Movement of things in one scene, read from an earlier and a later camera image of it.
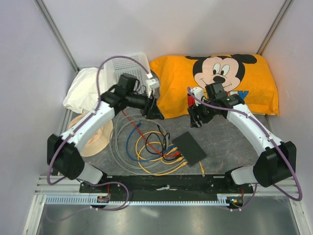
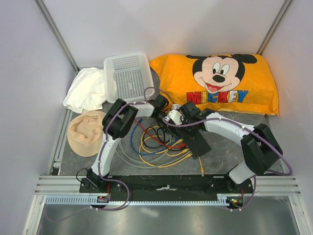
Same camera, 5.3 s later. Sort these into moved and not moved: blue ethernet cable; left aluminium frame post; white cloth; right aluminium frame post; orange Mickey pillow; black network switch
Moved: black network switch; blue ethernet cable
Not moved: orange Mickey pillow; left aluminium frame post; white cloth; right aluminium frame post
